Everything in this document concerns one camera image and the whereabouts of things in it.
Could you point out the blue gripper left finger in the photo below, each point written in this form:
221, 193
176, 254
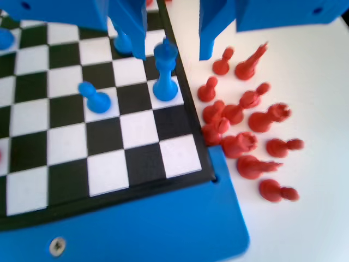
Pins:
136, 21

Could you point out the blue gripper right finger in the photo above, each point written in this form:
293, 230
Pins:
210, 24

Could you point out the blue king chess piece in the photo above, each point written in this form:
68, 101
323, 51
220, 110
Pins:
164, 87

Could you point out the blue pawn chess piece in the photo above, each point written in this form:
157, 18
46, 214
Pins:
122, 45
96, 102

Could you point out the red bishop chess piece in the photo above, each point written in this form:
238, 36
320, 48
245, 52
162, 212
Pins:
232, 114
214, 133

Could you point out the red rook chess piece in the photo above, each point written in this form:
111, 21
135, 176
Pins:
260, 120
234, 146

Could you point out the blue queen chess piece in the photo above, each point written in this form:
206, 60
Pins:
5, 39

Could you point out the black and white chessboard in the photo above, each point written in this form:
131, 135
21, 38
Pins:
68, 142

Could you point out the blue printed base plate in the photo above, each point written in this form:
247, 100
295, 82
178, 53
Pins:
150, 232

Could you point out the silver base plate screw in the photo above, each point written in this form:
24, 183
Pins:
57, 246

